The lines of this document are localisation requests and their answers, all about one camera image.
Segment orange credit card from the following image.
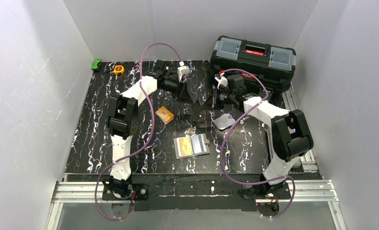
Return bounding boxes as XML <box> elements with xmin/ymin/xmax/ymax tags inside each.
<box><xmin>177</xmin><ymin>137</ymin><xmax>194</xmax><ymax>157</ymax></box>
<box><xmin>156</xmin><ymin>106</ymin><xmax>174</xmax><ymax>124</ymax></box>

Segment black credit card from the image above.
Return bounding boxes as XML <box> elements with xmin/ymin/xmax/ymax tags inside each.
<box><xmin>188</xmin><ymin>111</ymin><xmax>206</xmax><ymax>126</ymax></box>

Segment grey blue card holder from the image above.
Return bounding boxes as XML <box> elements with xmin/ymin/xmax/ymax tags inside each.
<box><xmin>173</xmin><ymin>134</ymin><xmax>210</xmax><ymax>159</ymax></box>

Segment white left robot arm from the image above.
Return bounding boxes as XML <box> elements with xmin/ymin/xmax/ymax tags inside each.
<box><xmin>107</xmin><ymin>60</ymin><xmax>194</xmax><ymax>181</ymax></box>

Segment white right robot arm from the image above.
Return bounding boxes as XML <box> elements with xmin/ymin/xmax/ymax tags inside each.
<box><xmin>215</xmin><ymin>70</ymin><xmax>314</xmax><ymax>186</ymax></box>

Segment black toolbox with clear lids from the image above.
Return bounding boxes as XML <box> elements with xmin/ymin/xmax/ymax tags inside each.
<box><xmin>207</xmin><ymin>35</ymin><xmax>296</xmax><ymax>98</ymax></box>

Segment yellow tape measure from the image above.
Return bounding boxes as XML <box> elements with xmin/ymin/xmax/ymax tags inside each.
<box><xmin>113</xmin><ymin>65</ymin><xmax>125</xmax><ymax>75</ymax></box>

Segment green small tool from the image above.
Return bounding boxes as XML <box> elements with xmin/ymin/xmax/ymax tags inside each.
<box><xmin>91</xmin><ymin>59</ymin><xmax>102</xmax><ymax>71</ymax></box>

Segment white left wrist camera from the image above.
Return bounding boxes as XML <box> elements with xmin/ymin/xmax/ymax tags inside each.
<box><xmin>177</xmin><ymin>61</ymin><xmax>190</xmax><ymax>82</ymax></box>

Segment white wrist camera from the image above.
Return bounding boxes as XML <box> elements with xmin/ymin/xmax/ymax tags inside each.
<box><xmin>215</xmin><ymin>71</ymin><xmax>228</xmax><ymax>90</ymax></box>
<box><xmin>177</xmin><ymin>61</ymin><xmax>190</xmax><ymax>82</ymax></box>

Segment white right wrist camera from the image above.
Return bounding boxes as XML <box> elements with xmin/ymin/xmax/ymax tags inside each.
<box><xmin>215</xmin><ymin>71</ymin><xmax>228</xmax><ymax>90</ymax></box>

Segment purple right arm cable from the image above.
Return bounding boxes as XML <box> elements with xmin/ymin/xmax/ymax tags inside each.
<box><xmin>214</xmin><ymin>68</ymin><xmax>296</xmax><ymax>219</ymax></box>

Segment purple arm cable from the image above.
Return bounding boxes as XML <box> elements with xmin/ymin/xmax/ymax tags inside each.
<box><xmin>214</xmin><ymin>68</ymin><xmax>296</xmax><ymax>219</ymax></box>
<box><xmin>94</xmin><ymin>43</ymin><xmax>182</xmax><ymax>221</ymax></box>

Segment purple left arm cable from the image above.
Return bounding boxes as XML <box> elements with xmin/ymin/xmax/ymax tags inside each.
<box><xmin>94</xmin><ymin>43</ymin><xmax>182</xmax><ymax>221</ymax></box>

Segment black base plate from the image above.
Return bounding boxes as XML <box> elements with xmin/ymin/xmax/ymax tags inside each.
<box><xmin>64</xmin><ymin>171</ymin><xmax>323</xmax><ymax>213</ymax></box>

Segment aluminium frame rails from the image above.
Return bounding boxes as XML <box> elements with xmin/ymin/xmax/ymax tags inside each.
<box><xmin>46</xmin><ymin>91</ymin><xmax>344</xmax><ymax>230</ymax></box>

